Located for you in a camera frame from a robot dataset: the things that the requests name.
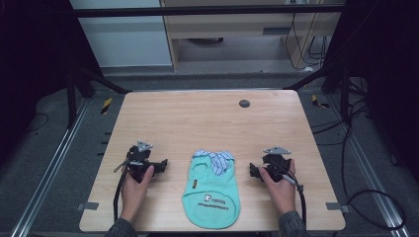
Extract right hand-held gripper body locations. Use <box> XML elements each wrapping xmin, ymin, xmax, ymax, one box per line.
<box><xmin>261</xmin><ymin>146</ymin><xmax>294</xmax><ymax>183</ymax></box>

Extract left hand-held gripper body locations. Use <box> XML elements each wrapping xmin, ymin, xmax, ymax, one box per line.
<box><xmin>126</xmin><ymin>140</ymin><xmax>156</xmax><ymax>184</ymax></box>

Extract mint green pet shirt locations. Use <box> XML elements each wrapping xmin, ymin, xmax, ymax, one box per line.
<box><xmin>181</xmin><ymin>149</ymin><xmax>242</xmax><ymax>231</ymax></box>

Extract person's right hand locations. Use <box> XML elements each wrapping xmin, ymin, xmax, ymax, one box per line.
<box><xmin>258</xmin><ymin>159</ymin><xmax>297</xmax><ymax>216</ymax></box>

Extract person's left hand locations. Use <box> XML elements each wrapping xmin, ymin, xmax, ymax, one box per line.
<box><xmin>121</xmin><ymin>164</ymin><xmax>155</xmax><ymax>223</ymax></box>

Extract black and yellow tape strip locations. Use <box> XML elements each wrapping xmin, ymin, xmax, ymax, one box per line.
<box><xmin>100</xmin><ymin>97</ymin><xmax>114</xmax><ymax>116</ymax></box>
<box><xmin>310</xmin><ymin>94</ymin><xmax>331</xmax><ymax>110</ymax></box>

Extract black metal stand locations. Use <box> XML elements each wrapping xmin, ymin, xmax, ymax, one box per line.
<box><xmin>64</xmin><ymin>63</ymin><xmax>133</xmax><ymax>130</ymax></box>
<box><xmin>282</xmin><ymin>63</ymin><xmax>352</xmax><ymax>123</ymax></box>

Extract white cabinet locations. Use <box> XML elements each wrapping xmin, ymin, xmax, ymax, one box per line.
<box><xmin>68</xmin><ymin>0</ymin><xmax>174</xmax><ymax>69</ymax></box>

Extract black curtain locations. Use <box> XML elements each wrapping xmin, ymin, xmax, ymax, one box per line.
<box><xmin>0</xmin><ymin>0</ymin><xmax>103</xmax><ymax>166</ymax></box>
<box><xmin>324</xmin><ymin>0</ymin><xmax>419</xmax><ymax>184</ymax></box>

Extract black horizontal metal bar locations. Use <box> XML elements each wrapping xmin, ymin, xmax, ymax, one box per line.
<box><xmin>71</xmin><ymin>3</ymin><xmax>348</xmax><ymax>19</ymax></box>

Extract right hand-held gripper cable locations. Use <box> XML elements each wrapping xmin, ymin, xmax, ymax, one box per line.
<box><xmin>276</xmin><ymin>164</ymin><xmax>308</xmax><ymax>228</ymax></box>

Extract hand-held gripper cable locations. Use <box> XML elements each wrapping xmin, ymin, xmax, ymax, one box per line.
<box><xmin>112</xmin><ymin>159</ymin><xmax>132</xmax><ymax>223</ymax></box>
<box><xmin>276</xmin><ymin>164</ymin><xmax>308</xmax><ymax>228</ymax></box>

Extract left hand-held gripper cable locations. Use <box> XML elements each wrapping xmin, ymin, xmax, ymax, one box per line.
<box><xmin>112</xmin><ymin>159</ymin><xmax>132</xmax><ymax>223</ymax></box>

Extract long black floor cable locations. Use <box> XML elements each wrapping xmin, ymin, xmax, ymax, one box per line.
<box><xmin>339</xmin><ymin>98</ymin><xmax>408</xmax><ymax>231</ymax></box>

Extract grey metal table bracket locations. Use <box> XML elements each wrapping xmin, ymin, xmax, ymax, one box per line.
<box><xmin>325</xmin><ymin>201</ymin><xmax>351</xmax><ymax>214</ymax></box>
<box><xmin>75</xmin><ymin>200</ymin><xmax>100</xmax><ymax>212</ymax></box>

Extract aluminium floor rail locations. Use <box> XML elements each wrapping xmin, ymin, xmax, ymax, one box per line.
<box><xmin>10</xmin><ymin>98</ymin><xmax>91</xmax><ymax>237</ymax></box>
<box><xmin>327</xmin><ymin>95</ymin><xmax>411</xmax><ymax>237</ymax></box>

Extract thin black floor cable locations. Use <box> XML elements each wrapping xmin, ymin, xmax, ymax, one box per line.
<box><xmin>26</xmin><ymin>112</ymin><xmax>50</xmax><ymax>133</ymax></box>

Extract hanging black cables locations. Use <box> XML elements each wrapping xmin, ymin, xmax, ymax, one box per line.
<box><xmin>284</xmin><ymin>0</ymin><xmax>332</xmax><ymax>71</ymax></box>

